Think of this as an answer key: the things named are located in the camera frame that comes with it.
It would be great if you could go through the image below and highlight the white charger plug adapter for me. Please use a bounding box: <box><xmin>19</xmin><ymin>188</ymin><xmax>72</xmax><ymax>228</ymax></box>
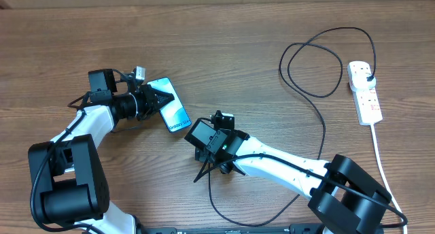
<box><xmin>349</xmin><ymin>72</ymin><xmax>377</xmax><ymax>92</ymax></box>

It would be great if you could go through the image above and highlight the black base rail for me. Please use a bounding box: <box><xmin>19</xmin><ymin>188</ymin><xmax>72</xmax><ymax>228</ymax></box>
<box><xmin>137</xmin><ymin>223</ymin><xmax>331</xmax><ymax>234</ymax></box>

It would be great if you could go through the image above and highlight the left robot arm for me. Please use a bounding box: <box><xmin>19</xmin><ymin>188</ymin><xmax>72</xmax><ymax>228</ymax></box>
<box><xmin>28</xmin><ymin>67</ymin><xmax>175</xmax><ymax>233</ymax></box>

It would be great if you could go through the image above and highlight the white power strip cord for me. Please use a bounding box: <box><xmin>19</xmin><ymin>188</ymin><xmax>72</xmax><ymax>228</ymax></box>
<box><xmin>369</xmin><ymin>123</ymin><xmax>408</xmax><ymax>234</ymax></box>

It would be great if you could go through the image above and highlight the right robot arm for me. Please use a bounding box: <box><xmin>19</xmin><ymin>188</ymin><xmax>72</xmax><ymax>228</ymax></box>
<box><xmin>185</xmin><ymin>118</ymin><xmax>392</xmax><ymax>233</ymax></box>

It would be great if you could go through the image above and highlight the Samsung Galaxy smartphone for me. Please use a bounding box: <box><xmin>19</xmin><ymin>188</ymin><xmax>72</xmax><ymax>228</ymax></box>
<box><xmin>147</xmin><ymin>77</ymin><xmax>192</xmax><ymax>133</ymax></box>

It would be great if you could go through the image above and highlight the white power strip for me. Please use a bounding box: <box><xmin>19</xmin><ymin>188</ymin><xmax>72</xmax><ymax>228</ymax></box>
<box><xmin>347</xmin><ymin>61</ymin><xmax>383</xmax><ymax>126</ymax></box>

